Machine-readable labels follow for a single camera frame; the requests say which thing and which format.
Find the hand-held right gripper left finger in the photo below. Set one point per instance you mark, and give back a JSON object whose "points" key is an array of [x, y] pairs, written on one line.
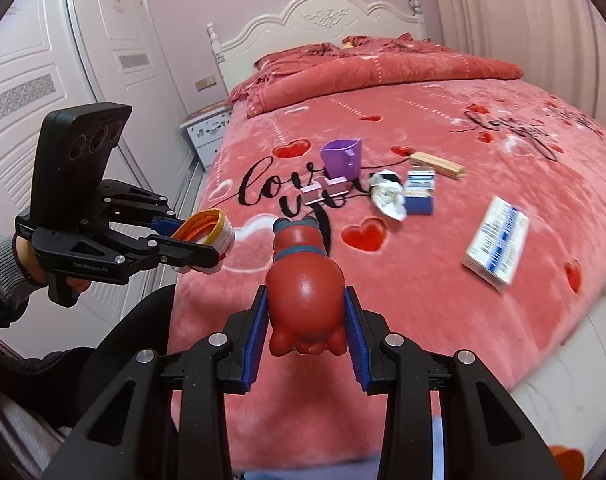
{"points": [[253, 355]]}

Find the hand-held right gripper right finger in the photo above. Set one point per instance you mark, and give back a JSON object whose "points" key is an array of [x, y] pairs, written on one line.
{"points": [[357, 350]]}

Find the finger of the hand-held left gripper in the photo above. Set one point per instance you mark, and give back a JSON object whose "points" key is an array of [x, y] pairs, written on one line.
{"points": [[165, 223], [188, 256]]}

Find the orange and white tape roll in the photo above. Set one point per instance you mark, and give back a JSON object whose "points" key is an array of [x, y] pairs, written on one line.
{"points": [[218, 230]]}

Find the red toy pig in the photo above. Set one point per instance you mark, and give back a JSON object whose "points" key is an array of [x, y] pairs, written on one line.
{"points": [[303, 290]]}

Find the purple silicone funnel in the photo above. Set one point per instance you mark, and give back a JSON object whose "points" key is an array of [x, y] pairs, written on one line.
{"points": [[335, 160]]}

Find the person's left forearm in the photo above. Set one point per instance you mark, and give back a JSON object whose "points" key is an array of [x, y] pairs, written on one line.
{"points": [[0, 270]]}

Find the person's left hand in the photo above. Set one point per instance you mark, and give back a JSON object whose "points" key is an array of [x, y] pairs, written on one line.
{"points": [[30, 267]]}

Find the pink printed blanket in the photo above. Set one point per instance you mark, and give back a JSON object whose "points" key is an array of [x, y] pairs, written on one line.
{"points": [[433, 310]]}

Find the white nightstand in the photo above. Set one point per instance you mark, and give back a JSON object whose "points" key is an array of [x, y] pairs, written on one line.
{"points": [[208, 135]]}

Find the white wardrobe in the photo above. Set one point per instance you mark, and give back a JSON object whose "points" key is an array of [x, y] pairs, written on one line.
{"points": [[58, 35]]}

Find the blue cloth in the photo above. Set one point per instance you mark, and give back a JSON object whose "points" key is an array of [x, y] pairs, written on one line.
{"points": [[308, 471]]}

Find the pink plastic toy block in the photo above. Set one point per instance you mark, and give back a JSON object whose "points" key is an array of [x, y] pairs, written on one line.
{"points": [[335, 186]]}

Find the small blue white box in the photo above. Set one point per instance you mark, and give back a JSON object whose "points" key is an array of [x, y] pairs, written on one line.
{"points": [[418, 195]]}

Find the white blue medicine box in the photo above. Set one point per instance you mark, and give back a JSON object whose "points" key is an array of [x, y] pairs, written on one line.
{"points": [[493, 245]]}

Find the red ruffled pillow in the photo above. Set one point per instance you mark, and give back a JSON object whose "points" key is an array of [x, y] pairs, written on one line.
{"points": [[298, 55], [393, 42]]}

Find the white bed headboard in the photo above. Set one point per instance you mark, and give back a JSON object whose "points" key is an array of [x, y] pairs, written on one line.
{"points": [[308, 15]]}

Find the red quilt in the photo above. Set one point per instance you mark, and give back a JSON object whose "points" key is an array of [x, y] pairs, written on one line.
{"points": [[383, 70]]}

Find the pale curtain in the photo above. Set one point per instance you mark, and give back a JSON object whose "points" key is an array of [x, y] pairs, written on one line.
{"points": [[508, 20]]}

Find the wall outlet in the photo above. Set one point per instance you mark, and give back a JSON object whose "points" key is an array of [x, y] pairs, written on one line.
{"points": [[205, 83]]}

